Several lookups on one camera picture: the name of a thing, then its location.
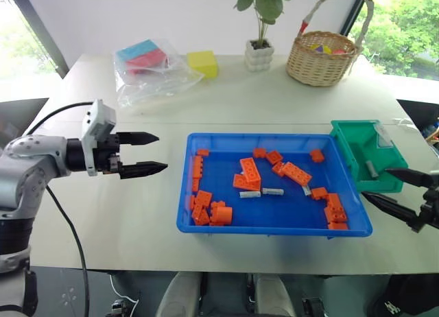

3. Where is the dark furniture piece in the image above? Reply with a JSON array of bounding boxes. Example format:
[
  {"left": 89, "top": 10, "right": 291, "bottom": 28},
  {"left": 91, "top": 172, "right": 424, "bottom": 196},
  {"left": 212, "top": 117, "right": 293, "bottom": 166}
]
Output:
[{"left": 395, "top": 98, "right": 439, "bottom": 155}]

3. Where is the black window frame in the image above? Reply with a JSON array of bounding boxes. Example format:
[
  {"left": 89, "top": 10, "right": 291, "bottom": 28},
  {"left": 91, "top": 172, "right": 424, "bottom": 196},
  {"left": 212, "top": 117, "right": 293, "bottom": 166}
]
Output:
[{"left": 339, "top": 0, "right": 370, "bottom": 37}]

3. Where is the pink sponge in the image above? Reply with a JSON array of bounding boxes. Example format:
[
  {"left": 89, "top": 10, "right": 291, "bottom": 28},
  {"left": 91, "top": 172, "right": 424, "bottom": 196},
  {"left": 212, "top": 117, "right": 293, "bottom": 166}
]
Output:
[{"left": 123, "top": 49, "right": 169, "bottom": 76}]

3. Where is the dark window post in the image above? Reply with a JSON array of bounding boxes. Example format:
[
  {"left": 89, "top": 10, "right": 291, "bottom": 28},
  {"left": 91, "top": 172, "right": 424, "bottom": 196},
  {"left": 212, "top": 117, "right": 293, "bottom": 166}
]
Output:
[{"left": 17, "top": 0, "right": 70, "bottom": 80}]

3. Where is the grey rounded shape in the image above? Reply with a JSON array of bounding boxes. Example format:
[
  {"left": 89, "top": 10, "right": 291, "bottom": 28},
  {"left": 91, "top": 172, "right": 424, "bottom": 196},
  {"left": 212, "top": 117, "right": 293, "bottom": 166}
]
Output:
[
  {"left": 160, "top": 272, "right": 202, "bottom": 317},
  {"left": 254, "top": 273, "right": 298, "bottom": 317}
]

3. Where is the white bubble plant pot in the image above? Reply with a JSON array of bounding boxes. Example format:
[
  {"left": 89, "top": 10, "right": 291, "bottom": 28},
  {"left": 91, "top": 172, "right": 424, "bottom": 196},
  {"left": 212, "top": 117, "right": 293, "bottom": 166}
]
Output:
[{"left": 244, "top": 38, "right": 276, "bottom": 73}]

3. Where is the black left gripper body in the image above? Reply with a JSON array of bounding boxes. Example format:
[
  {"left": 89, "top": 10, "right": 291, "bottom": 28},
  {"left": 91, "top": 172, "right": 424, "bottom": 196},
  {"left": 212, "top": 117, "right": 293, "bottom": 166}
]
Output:
[{"left": 93, "top": 132, "right": 123, "bottom": 176}]

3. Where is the wicker basket with handle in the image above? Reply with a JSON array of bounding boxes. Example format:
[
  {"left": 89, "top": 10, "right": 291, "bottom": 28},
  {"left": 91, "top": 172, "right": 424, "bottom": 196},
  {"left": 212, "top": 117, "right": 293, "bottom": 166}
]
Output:
[{"left": 285, "top": 0, "right": 375, "bottom": 88}]

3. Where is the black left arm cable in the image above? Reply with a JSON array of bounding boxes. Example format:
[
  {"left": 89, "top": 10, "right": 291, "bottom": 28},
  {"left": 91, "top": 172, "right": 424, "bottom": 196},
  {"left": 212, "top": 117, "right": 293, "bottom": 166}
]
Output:
[{"left": 25, "top": 101, "right": 95, "bottom": 317}]

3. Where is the yellow foam block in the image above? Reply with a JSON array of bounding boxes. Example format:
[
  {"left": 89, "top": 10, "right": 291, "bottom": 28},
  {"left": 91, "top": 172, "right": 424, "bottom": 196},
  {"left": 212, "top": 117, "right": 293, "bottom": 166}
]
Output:
[{"left": 186, "top": 49, "right": 220, "bottom": 80}]

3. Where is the long flat orange block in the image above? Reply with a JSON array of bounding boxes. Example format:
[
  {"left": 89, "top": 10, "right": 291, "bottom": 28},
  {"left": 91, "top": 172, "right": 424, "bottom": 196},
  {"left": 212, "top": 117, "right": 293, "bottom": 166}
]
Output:
[{"left": 239, "top": 157, "right": 262, "bottom": 191}]

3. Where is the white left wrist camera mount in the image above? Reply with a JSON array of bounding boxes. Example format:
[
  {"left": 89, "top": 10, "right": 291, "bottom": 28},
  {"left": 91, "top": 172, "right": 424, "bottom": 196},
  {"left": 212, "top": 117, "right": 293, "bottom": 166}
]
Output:
[{"left": 81, "top": 99, "right": 118, "bottom": 178}]

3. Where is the orange block with studs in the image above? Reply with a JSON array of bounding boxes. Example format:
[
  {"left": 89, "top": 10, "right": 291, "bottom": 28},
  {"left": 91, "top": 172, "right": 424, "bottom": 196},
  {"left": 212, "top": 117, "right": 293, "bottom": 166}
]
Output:
[{"left": 209, "top": 200, "right": 226, "bottom": 227}]

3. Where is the thin white cable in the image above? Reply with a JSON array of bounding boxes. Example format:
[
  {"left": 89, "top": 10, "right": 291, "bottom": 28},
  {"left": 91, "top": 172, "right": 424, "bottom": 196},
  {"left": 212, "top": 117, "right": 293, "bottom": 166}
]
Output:
[{"left": 108, "top": 273, "right": 139, "bottom": 305}]

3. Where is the clear plastic bag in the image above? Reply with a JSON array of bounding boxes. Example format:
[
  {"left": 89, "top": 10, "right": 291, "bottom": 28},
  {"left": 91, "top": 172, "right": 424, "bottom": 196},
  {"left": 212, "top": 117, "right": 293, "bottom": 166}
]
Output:
[{"left": 114, "top": 38, "right": 206, "bottom": 108}]

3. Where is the green plastic bin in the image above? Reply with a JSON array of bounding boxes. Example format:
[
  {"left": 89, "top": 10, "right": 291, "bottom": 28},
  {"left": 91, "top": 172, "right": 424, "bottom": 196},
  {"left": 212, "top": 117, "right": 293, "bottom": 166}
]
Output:
[{"left": 329, "top": 119, "right": 410, "bottom": 193}]

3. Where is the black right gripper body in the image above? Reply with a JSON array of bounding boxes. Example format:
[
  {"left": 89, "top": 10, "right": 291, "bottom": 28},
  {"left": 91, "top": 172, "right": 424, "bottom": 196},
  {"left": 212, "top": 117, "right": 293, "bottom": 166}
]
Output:
[{"left": 418, "top": 170, "right": 439, "bottom": 229}]

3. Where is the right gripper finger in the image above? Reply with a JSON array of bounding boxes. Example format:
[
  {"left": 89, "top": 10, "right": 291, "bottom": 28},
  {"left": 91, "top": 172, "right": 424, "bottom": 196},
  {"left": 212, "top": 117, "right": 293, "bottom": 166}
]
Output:
[
  {"left": 361, "top": 190, "right": 423, "bottom": 233},
  {"left": 385, "top": 167, "right": 435, "bottom": 189}
]

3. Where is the orange plastic cylinder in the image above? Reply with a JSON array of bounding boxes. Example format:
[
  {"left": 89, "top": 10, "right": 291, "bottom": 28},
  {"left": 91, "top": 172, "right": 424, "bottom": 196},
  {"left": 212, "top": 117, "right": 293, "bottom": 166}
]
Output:
[{"left": 213, "top": 206, "right": 234, "bottom": 226}]

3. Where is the black cap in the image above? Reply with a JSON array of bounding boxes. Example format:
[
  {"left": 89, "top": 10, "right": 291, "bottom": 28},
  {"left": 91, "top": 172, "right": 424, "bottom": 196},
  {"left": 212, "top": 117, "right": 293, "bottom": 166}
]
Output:
[{"left": 371, "top": 274, "right": 439, "bottom": 317}]

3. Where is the orange square block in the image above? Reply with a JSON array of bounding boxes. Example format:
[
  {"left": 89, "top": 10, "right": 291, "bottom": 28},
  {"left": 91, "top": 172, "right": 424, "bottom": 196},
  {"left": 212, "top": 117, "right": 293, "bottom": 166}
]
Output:
[
  {"left": 323, "top": 205, "right": 348, "bottom": 224},
  {"left": 233, "top": 174, "right": 257, "bottom": 189},
  {"left": 191, "top": 205, "right": 211, "bottom": 226},
  {"left": 193, "top": 189, "right": 213, "bottom": 209}
]

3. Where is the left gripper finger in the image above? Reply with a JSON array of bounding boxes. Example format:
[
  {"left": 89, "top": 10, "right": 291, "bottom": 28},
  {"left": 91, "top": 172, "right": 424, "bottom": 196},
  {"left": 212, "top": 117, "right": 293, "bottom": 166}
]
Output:
[
  {"left": 117, "top": 131, "right": 161, "bottom": 148},
  {"left": 119, "top": 161, "right": 169, "bottom": 180}
]

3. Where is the green leafy plant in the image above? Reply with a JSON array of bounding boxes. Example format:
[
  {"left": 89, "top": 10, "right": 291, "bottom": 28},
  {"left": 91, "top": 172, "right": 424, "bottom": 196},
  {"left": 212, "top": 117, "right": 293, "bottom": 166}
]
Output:
[{"left": 234, "top": 0, "right": 294, "bottom": 49}]

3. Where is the white string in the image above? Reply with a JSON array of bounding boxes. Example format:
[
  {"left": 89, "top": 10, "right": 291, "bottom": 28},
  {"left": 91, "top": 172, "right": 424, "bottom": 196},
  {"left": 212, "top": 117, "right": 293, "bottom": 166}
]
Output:
[{"left": 393, "top": 117, "right": 416, "bottom": 130}]

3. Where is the blue plastic tray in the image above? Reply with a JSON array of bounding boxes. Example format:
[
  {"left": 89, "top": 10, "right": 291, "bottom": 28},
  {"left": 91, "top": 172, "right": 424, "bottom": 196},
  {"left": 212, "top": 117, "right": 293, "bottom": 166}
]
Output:
[{"left": 176, "top": 132, "right": 374, "bottom": 239}]

